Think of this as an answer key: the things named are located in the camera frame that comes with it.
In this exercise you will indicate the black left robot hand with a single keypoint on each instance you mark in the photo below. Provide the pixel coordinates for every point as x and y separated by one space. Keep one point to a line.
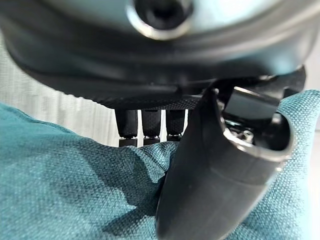
140 75

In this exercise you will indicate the teal woven fabric cushion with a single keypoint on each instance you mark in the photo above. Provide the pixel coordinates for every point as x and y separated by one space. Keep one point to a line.
75 180

